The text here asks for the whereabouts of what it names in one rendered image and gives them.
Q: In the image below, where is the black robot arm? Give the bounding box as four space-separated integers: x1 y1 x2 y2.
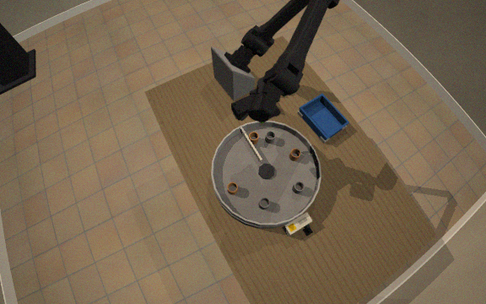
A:
224 0 339 122

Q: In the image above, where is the bronze bushing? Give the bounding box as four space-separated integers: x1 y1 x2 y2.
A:
289 149 300 161
249 132 259 144
227 182 238 195

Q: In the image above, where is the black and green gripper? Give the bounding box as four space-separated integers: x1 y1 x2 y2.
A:
268 106 281 119

